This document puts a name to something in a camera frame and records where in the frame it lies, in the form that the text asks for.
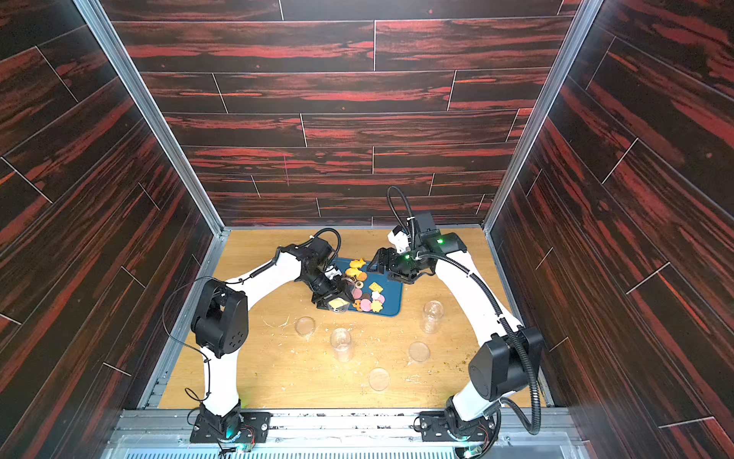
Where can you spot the yellow block cookie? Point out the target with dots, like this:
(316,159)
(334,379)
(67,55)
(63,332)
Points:
(337,303)

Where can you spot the aluminium frame post left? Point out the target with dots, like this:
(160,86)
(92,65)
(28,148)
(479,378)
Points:
(104,32)

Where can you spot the clear jar with mixed cookies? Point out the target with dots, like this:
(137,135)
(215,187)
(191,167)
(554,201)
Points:
(342,345)

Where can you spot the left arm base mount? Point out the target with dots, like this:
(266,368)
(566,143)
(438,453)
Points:
(237,430)

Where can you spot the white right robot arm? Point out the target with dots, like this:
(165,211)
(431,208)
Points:
(505,368)

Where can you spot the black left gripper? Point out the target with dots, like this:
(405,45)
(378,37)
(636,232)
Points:
(335,292)

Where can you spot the teal plastic tray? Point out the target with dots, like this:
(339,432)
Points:
(392,292)

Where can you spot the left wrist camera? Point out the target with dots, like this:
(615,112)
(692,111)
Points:
(320,250)

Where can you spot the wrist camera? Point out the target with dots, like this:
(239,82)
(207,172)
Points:
(410,236)
(320,250)

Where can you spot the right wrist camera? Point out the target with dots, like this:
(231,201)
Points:
(410,236)

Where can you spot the aluminium frame post right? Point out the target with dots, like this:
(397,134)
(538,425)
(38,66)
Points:
(580,27)

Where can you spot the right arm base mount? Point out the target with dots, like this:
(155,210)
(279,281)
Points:
(436,425)

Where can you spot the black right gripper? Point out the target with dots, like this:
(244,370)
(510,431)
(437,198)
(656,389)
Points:
(387,267)

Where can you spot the aluminium frame post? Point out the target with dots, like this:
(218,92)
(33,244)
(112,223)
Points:
(104,32)
(580,27)

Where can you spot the clear jar with pink cookie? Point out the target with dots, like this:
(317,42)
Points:
(432,315)

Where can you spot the clear jar with yellow cookies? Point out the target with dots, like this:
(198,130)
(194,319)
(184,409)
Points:
(344,291)

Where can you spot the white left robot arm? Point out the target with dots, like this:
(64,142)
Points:
(221,324)

